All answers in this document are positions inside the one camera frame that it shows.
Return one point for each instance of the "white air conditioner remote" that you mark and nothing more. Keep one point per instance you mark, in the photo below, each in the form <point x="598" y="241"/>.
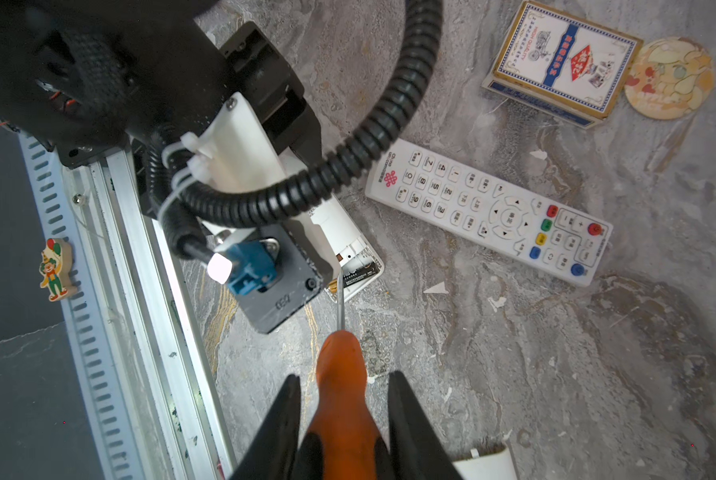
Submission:
<point x="339" y="241"/>

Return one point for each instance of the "colourful clown figurine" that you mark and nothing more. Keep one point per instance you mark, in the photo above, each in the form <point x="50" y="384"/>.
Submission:
<point x="55" y="269"/>

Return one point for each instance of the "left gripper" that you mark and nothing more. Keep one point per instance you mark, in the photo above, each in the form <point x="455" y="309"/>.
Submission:
<point x="265" y="78"/>

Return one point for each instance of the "aluminium mounting rail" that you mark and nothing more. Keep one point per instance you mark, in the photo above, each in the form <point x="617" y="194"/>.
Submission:
<point x="142" y="369"/>

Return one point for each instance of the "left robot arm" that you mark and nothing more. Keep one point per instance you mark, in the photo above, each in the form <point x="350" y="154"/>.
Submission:
<point x="84" y="75"/>

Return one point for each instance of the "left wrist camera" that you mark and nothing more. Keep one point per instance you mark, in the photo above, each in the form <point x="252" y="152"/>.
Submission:
<point x="273" y="271"/>

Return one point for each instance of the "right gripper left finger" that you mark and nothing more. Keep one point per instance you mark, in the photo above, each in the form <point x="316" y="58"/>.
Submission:
<point x="272" y="452"/>

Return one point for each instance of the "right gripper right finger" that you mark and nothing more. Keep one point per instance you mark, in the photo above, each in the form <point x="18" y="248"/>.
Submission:
<point x="415" y="450"/>

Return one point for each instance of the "white battery cover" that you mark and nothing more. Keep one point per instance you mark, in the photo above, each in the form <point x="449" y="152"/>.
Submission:
<point x="493" y="466"/>

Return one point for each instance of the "black battery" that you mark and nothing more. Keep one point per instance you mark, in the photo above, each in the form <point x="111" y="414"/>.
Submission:
<point x="361" y="274"/>

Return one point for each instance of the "orange black screwdriver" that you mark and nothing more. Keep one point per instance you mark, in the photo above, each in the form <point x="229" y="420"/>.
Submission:
<point x="342" y="440"/>

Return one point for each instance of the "playing card box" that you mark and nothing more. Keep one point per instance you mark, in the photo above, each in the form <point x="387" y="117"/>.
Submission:
<point x="562" y="65"/>

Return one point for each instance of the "white TV remote control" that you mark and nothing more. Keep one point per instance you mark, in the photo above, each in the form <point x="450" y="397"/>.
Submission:
<point x="491" y="212"/>

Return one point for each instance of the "round wooden coaster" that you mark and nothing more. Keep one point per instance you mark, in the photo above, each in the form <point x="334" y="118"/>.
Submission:
<point x="670" y="78"/>

